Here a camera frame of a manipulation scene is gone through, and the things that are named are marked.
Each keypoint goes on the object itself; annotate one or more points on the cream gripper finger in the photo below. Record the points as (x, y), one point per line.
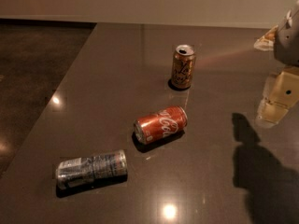
(267, 41)
(280, 94)

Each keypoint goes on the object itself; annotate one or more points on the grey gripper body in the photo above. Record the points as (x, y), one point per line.
(288, 44)

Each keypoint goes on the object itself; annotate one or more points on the red coke can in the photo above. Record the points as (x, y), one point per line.
(160, 125)

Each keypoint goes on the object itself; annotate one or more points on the orange upright soda can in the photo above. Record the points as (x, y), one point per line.
(183, 65)

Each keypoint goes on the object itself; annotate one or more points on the silver blue energy drink can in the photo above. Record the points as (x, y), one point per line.
(86, 170)

